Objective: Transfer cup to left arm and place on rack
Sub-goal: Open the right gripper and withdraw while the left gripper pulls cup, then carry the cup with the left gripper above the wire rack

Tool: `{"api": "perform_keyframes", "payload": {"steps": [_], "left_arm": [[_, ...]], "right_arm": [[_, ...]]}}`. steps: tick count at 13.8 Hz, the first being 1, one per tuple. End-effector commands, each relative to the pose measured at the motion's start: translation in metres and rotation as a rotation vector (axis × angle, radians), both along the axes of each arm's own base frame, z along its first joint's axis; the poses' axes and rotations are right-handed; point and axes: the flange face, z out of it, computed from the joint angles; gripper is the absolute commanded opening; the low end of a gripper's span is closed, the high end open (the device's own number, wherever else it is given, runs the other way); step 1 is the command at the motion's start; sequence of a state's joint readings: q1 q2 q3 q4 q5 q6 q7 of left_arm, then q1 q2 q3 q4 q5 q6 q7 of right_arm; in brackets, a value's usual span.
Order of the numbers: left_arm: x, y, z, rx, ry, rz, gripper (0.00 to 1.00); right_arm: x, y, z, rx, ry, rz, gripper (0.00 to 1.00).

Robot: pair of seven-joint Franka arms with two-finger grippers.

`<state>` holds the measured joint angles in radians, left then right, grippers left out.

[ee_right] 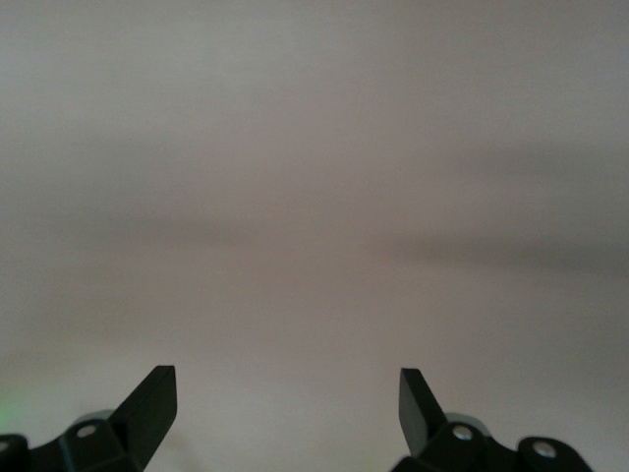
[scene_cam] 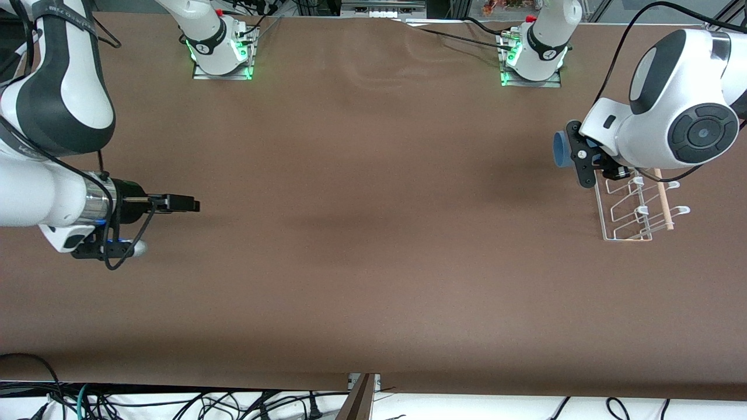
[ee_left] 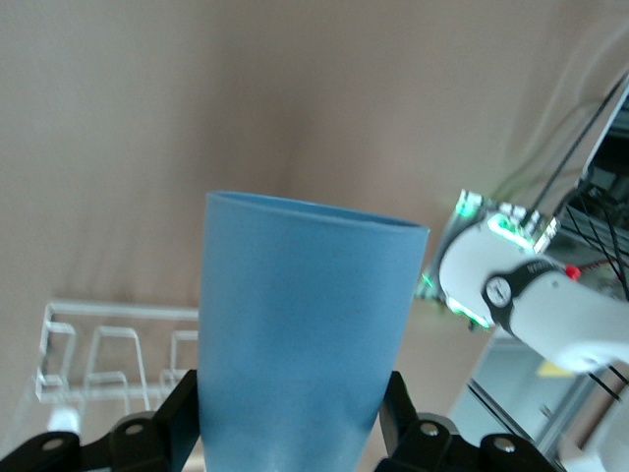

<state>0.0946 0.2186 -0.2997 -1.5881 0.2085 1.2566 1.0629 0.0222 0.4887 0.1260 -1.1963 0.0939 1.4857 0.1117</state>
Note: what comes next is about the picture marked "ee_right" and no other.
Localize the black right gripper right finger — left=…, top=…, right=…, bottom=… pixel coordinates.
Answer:
left=392, top=368, right=592, bottom=472

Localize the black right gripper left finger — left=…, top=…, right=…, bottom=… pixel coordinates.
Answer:
left=0, top=365, right=179, bottom=472

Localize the brown table cover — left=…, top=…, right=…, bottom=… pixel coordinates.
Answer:
left=0, top=0, right=629, bottom=472

